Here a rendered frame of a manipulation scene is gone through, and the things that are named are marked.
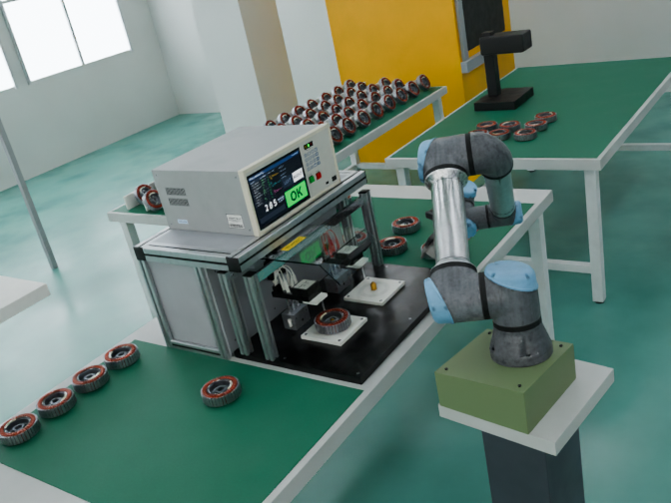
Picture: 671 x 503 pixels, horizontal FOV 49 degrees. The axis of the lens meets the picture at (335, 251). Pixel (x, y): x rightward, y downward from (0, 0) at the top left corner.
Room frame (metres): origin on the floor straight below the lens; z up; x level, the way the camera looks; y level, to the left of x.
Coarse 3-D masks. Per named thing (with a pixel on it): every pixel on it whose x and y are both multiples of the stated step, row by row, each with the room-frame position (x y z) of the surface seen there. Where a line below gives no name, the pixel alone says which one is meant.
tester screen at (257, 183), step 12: (288, 156) 2.16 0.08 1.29; (276, 168) 2.11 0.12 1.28; (288, 168) 2.15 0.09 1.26; (300, 168) 2.19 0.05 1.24; (252, 180) 2.03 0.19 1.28; (264, 180) 2.06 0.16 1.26; (276, 180) 2.10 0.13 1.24; (300, 180) 2.18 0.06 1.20; (252, 192) 2.02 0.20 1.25; (264, 192) 2.05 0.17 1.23; (276, 192) 2.09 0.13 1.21; (264, 204) 2.04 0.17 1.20; (264, 216) 2.03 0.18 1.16; (276, 216) 2.07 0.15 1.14
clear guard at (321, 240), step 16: (288, 240) 2.06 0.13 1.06; (304, 240) 2.03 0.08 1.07; (320, 240) 2.00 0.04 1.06; (336, 240) 1.98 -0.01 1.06; (352, 240) 1.96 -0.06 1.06; (368, 240) 1.98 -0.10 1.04; (272, 256) 1.96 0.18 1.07; (288, 256) 1.93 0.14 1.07; (304, 256) 1.91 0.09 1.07; (320, 256) 1.88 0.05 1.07; (336, 256) 1.88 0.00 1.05; (368, 256) 1.92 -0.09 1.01; (336, 272) 1.83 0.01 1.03; (352, 272) 1.85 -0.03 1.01
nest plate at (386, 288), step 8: (368, 280) 2.24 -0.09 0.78; (376, 280) 2.23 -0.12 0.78; (384, 280) 2.22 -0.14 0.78; (392, 280) 2.21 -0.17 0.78; (400, 280) 2.19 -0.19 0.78; (360, 288) 2.20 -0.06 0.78; (368, 288) 2.19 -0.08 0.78; (384, 288) 2.16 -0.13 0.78; (392, 288) 2.15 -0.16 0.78; (344, 296) 2.17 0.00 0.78; (352, 296) 2.15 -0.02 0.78; (360, 296) 2.14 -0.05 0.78; (368, 296) 2.13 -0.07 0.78; (376, 296) 2.12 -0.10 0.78; (384, 296) 2.11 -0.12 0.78; (376, 304) 2.08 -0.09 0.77
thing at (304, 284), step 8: (304, 280) 2.06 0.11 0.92; (312, 280) 2.05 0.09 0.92; (296, 288) 2.02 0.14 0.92; (304, 288) 2.00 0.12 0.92; (312, 288) 2.01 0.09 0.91; (320, 288) 2.04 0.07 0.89; (280, 296) 2.06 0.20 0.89; (288, 296) 2.04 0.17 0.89; (296, 296) 2.02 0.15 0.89; (304, 296) 2.00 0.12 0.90; (312, 296) 2.00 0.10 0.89; (320, 296) 2.01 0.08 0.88; (288, 304) 2.06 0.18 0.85
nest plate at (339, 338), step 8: (352, 320) 2.00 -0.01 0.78; (360, 320) 1.98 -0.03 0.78; (312, 328) 2.00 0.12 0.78; (352, 328) 1.95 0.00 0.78; (304, 336) 1.97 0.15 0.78; (312, 336) 1.95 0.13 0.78; (320, 336) 1.94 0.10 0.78; (328, 336) 1.93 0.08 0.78; (336, 336) 1.92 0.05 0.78; (344, 336) 1.91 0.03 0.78; (336, 344) 1.89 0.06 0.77
